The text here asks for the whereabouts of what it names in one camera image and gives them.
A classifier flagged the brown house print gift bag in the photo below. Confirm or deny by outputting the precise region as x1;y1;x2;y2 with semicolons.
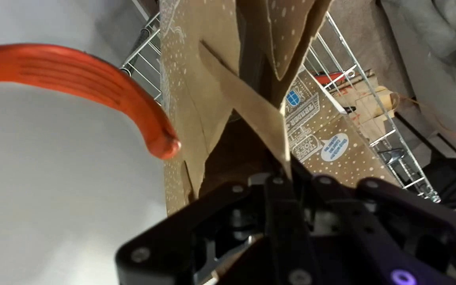
158;0;401;215

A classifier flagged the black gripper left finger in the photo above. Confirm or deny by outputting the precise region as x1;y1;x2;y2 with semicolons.
113;174;299;285

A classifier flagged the metal wire rack shelf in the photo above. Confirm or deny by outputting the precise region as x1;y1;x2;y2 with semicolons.
120;7;443;205

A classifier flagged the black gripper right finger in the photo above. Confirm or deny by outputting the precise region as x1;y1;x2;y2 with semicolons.
289;159;456;285

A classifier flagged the brown cardboard box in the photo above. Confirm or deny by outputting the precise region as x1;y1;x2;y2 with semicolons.
311;66;401;139

